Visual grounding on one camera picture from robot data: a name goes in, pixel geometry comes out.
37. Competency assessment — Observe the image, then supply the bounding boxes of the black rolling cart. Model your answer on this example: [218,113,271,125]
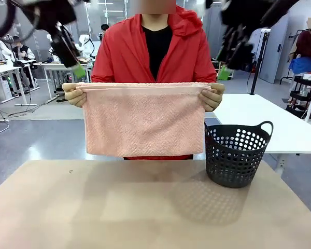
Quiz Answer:
[286,75,311,113]

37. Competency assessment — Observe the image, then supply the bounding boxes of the large white table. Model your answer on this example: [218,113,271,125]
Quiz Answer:
[212,93,311,169]

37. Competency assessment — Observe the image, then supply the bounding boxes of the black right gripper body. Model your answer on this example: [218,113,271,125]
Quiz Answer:
[222,15,260,50]

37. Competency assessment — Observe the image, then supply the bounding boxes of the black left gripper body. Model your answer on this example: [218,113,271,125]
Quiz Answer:
[48,22,77,59]

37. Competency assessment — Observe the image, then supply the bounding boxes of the dark grey perforated plastic basket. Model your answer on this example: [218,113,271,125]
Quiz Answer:
[203,120,274,189]

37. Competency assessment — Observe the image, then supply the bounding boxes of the person's right hand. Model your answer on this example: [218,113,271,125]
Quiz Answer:
[62,82,88,108]

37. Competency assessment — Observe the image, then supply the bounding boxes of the grey open door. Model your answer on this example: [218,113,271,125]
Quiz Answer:
[259,15,290,84]

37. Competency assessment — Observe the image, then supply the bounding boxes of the black bags pile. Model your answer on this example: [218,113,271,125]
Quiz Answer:
[245,51,256,73]

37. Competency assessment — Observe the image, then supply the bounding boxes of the person in red hooded jacket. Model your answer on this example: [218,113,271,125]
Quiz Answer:
[91,0,218,160]

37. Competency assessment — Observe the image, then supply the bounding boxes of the person's left hand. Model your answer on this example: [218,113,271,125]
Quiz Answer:
[198,82,225,113]

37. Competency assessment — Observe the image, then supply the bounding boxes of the pink terry towel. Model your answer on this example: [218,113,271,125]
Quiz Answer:
[75,81,213,158]

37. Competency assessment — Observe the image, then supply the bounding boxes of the seated person in varsity jacket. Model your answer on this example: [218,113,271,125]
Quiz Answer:
[11,36,36,89]

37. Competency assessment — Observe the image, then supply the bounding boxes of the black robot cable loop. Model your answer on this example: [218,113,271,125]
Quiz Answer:
[0,0,40,40]

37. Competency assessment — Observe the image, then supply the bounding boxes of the tall black tripod pole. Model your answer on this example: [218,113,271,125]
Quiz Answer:
[249,28,272,95]

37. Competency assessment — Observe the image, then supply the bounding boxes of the maroon garment on rack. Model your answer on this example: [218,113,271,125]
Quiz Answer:
[290,30,311,65]

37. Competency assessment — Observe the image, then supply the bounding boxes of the blue garment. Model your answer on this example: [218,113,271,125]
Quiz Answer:
[288,57,311,75]

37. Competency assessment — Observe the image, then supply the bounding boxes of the white desk with metal legs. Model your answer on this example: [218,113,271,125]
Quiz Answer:
[33,60,95,103]
[0,63,38,107]

